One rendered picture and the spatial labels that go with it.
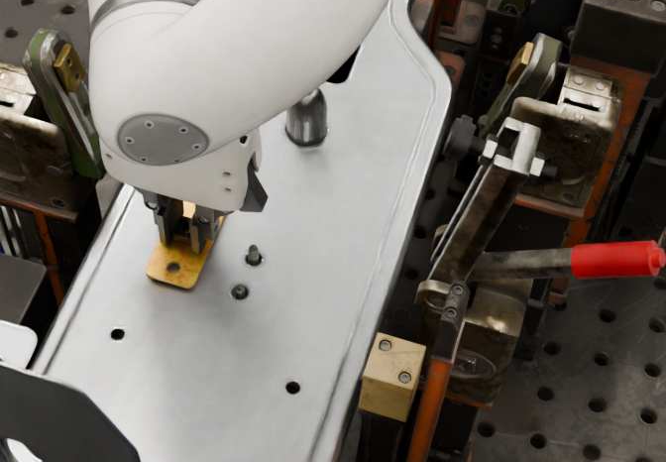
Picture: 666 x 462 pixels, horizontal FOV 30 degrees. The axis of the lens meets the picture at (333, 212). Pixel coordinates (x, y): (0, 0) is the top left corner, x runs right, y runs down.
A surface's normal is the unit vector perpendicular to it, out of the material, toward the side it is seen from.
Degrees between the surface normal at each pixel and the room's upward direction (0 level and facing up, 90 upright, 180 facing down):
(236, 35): 59
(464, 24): 0
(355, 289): 0
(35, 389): 90
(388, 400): 90
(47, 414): 90
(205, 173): 91
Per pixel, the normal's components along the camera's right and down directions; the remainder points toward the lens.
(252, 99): 0.21, 0.82
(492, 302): 0.04, -0.55
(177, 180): -0.28, 0.84
